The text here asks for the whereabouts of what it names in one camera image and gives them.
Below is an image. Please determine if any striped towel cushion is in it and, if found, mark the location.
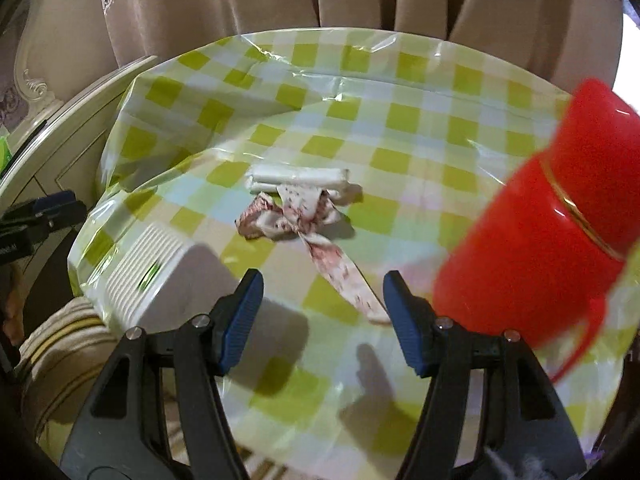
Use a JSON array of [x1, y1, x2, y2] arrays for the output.
[[15, 297, 281, 480]]

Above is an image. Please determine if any floral print ribbon cloth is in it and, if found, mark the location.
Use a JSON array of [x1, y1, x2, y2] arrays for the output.
[[236, 182, 393, 325]]

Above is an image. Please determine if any white cloth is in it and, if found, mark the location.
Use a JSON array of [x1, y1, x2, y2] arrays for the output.
[[245, 164, 363, 206]]

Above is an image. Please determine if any white carved mirror frame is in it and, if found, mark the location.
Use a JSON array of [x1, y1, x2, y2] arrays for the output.
[[0, 0, 66, 161]]

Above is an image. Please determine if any green checked plastic tablecloth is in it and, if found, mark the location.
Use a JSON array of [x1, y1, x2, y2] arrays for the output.
[[67, 30, 626, 466]]

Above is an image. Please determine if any white carved cabinet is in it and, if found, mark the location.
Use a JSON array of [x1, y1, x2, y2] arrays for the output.
[[0, 55, 161, 241]]

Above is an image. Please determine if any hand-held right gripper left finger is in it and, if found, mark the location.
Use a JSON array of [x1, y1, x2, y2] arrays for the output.
[[60, 267, 265, 480]]

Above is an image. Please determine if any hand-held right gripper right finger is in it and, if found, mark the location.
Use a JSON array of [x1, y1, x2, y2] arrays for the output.
[[382, 270, 588, 480]]

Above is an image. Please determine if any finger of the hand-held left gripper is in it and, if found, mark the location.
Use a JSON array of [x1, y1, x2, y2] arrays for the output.
[[0, 201, 88, 243], [10, 190, 76, 213]]

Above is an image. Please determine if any red thermos jug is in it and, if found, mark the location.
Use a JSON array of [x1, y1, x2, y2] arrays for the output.
[[432, 78, 640, 386]]

